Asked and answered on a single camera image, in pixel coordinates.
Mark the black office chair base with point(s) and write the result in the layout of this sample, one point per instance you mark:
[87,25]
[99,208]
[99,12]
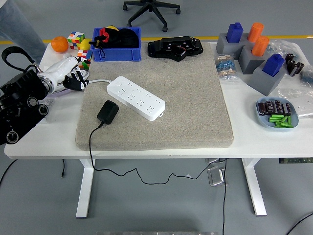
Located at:
[151,11]

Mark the green battery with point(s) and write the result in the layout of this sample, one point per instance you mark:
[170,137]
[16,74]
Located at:
[274,119]
[280,123]
[284,119]
[289,120]
[275,116]
[286,125]

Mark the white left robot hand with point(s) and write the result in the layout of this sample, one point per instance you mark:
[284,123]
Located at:
[63,67]

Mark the small dark capacitor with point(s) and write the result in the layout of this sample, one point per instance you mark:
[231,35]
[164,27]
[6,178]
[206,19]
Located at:
[283,109]
[289,109]
[269,107]
[261,109]
[278,106]

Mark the orange cylinder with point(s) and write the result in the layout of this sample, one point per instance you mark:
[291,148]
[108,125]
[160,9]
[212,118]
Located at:
[260,46]
[255,31]

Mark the clear bag of screws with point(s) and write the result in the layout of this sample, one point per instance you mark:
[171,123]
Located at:
[50,113]

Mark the large black capacitor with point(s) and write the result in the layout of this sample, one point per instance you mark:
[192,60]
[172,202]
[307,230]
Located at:
[292,68]
[299,69]
[290,58]

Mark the yellow lemon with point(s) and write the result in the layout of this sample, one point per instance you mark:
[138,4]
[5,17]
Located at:
[86,44]

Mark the yellow object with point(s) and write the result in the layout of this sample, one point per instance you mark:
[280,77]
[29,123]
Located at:
[112,27]

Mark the light blue plate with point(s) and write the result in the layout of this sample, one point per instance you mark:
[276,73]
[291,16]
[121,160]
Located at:
[262,121]

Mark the bag with white socket panel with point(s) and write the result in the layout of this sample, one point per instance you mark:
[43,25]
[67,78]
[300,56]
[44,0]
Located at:
[303,105]

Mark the black round pouch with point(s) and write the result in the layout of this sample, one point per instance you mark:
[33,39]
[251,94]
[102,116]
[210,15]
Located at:
[127,38]

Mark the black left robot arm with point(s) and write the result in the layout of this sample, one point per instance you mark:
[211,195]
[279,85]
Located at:
[19,102]

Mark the person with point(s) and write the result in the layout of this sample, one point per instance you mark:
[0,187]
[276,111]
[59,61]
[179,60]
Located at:
[17,27]

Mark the clear plastic bag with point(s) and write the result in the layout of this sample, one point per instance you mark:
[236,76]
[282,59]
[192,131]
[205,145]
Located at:
[283,47]

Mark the clear bag of resistors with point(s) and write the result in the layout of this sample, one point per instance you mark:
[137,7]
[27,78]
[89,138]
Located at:
[226,68]

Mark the white power strip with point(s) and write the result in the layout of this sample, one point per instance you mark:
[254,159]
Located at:
[137,99]

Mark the grey block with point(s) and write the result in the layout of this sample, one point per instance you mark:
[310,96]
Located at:
[248,40]
[264,82]
[227,49]
[252,63]

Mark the Rubik's cube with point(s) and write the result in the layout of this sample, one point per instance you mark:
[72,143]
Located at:
[84,55]
[75,40]

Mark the black electronic housing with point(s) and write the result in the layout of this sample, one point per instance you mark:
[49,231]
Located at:
[171,49]

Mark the blue plastic bin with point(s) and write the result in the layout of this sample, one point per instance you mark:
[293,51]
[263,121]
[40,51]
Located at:
[117,54]

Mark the white table leg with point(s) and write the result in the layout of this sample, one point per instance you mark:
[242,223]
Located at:
[84,191]
[255,188]

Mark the black table control panel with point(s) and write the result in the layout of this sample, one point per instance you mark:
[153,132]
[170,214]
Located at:
[296,160]

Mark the blue square peg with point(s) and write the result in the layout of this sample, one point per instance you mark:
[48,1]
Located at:
[274,64]
[234,33]

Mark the silver metal bracket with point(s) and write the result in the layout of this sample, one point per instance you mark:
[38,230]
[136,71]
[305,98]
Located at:
[216,176]

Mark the orange fruit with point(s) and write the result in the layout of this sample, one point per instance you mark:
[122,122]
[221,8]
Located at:
[59,44]

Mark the grey-brown mat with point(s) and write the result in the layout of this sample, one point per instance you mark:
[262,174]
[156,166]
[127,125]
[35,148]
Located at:
[159,110]

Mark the black pouch with red trim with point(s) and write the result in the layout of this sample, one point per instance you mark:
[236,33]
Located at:
[105,36]

